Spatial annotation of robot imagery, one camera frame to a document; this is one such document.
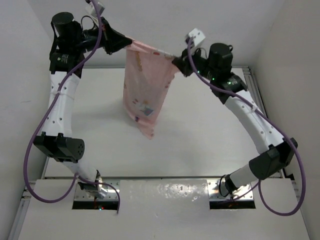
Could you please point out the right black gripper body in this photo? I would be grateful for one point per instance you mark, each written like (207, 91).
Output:
(188, 64)

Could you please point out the pink cartoon pillowcase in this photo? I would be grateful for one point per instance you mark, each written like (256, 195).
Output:
(148, 75)

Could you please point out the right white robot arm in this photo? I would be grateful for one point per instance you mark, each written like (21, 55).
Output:
(244, 175)

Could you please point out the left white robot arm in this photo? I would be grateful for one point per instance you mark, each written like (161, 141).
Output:
(55, 138)

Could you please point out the white front cover panel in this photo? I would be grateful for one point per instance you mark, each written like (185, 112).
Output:
(159, 210)

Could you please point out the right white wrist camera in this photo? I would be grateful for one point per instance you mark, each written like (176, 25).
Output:
(197, 37)

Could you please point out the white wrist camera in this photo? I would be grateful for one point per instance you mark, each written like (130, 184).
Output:
(197, 37)
(94, 9)

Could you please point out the right aluminium rail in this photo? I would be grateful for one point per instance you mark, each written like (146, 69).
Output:
(267, 140)

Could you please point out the aluminium rail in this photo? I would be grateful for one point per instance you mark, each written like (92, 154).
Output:
(20, 215)
(267, 140)

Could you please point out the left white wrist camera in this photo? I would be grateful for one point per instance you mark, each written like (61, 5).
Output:
(94, 9)

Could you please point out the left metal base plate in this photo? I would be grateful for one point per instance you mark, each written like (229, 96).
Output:
(102, 193)

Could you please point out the left aluminium rail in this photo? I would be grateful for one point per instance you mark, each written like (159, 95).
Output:
(20, 215)

